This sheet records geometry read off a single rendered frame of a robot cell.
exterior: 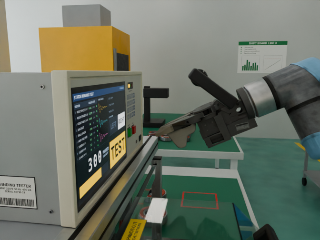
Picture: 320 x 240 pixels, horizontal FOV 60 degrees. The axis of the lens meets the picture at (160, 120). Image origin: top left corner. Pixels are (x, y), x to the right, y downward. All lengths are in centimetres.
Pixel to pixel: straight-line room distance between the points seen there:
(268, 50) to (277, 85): 529
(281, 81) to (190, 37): 521
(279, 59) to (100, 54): 345
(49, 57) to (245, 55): 356
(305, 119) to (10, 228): 52
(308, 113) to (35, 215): 49
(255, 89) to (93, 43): 370
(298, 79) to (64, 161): 45
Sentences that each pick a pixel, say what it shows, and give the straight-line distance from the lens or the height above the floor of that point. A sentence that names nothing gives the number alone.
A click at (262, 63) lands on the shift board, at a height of 149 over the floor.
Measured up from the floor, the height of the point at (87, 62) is 145.
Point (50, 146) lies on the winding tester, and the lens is 38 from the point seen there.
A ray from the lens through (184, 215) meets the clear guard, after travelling 53.
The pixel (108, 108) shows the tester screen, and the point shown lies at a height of 125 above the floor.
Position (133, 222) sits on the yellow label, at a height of 107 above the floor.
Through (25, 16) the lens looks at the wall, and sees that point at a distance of 692.
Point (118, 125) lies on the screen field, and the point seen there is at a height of 121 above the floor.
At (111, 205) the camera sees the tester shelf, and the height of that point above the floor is 111.
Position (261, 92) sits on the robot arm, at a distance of 58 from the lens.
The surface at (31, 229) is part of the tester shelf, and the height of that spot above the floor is 111.
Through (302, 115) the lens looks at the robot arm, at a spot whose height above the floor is 124.
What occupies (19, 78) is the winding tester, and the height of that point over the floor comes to 131.
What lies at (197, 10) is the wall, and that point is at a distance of 584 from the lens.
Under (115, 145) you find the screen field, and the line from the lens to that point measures 54.
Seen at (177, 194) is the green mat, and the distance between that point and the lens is 136.
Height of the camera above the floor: 132
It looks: 10 degrees down
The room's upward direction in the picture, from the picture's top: straight up
